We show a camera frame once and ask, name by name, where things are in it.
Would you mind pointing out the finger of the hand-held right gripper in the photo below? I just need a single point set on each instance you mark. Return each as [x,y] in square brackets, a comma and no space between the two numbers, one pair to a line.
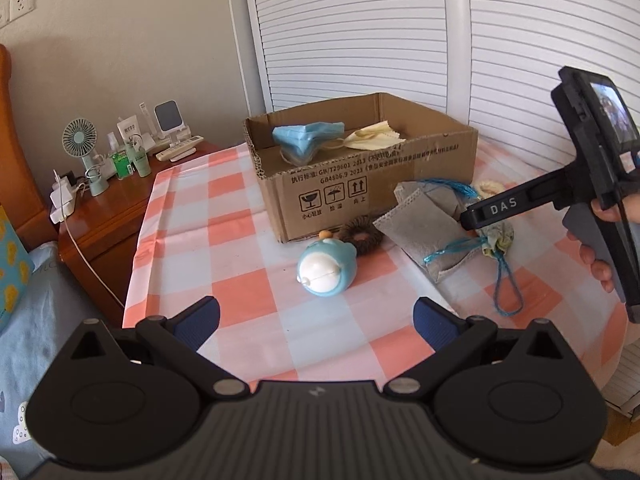
[505,207]

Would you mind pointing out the blue face mask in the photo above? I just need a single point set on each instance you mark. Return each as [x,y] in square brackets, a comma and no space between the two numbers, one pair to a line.
[305,137]

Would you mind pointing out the white louvered closet door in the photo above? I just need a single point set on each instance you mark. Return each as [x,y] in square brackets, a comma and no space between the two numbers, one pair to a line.
[540,35]
[350,35]

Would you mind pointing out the white charger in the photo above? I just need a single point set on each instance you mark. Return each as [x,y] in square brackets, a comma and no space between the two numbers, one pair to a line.
[62,200]

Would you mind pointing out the pink and white checkered tablecloth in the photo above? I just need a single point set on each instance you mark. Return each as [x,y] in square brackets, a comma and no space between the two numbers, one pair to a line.
[250,240]

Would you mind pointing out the wooden headboard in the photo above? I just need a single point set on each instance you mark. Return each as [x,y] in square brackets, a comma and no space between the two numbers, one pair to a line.
[20,160]

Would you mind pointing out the white phone stand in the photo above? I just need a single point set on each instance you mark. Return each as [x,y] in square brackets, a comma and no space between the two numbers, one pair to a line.
[167,116]

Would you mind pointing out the green handheld fan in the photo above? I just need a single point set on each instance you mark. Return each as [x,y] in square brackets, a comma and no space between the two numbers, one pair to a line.
[79,136]

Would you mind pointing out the wooden nightstand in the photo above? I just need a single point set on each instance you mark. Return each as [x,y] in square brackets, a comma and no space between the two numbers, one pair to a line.
[115,210]

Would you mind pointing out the white tube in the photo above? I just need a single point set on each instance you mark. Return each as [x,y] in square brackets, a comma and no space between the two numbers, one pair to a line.
[129,127]

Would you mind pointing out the brown scrunchie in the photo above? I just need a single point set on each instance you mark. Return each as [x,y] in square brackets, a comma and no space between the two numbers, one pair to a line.
[350,222]

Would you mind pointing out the green tube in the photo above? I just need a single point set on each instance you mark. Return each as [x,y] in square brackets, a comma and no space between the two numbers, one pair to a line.
[141,162]

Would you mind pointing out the pale yellow cloth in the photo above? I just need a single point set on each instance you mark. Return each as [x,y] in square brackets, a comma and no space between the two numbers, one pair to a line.
[372,135]

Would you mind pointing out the white wall socket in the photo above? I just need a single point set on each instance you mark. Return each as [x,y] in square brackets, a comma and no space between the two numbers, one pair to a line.
[23,1]

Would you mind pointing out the blue and white plush toy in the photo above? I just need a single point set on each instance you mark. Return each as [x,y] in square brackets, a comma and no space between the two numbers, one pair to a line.
[325,265]

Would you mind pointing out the blue tassel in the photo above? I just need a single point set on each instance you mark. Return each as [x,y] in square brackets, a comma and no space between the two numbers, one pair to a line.
[462,191]

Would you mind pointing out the cardboard box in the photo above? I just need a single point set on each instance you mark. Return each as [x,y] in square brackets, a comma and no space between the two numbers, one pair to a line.
[320,195]

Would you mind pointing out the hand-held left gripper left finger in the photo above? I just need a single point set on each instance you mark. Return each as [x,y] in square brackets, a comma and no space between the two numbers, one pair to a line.
[200,321]

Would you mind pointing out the blue pillow with yellow print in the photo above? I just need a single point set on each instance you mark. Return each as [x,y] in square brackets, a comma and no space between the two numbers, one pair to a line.
[10,270]

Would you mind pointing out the person's right hand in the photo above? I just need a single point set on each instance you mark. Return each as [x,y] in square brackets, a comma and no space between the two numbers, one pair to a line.
[597,265]

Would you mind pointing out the white remote control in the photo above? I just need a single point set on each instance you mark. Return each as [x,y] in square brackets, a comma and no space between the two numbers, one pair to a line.
[175,152]

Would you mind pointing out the light blue bed sheet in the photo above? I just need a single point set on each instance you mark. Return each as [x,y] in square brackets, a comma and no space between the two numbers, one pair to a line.
[45,320]

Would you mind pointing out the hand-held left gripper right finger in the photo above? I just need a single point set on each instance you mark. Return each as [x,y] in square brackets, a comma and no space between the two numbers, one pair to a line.
[432,322]

